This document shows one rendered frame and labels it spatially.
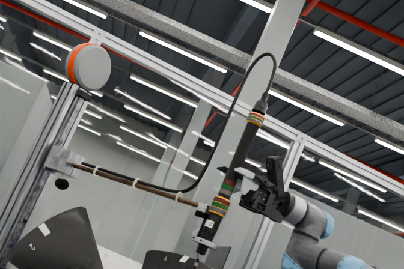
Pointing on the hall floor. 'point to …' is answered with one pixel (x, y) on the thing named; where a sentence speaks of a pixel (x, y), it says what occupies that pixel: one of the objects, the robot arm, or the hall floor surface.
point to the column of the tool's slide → (27, 181)
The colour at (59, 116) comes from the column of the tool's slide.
